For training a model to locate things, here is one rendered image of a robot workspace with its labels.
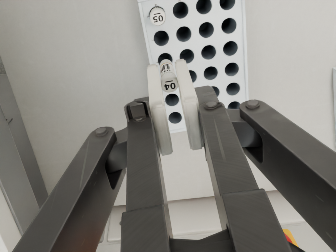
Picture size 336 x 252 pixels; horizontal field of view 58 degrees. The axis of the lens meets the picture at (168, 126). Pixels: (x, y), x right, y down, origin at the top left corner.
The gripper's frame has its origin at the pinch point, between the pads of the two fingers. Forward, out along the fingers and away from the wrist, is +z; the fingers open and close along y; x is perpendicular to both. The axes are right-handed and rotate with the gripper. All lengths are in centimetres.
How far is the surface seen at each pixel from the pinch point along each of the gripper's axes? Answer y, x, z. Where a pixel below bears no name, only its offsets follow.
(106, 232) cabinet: -11.0, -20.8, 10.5
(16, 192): -13.2, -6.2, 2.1
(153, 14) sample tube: -0.3, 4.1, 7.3
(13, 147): -12.9, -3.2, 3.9
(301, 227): 12.5, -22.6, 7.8
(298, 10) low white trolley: 13.1, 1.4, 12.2
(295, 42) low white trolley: 12.8, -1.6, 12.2
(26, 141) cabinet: -29.1, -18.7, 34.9
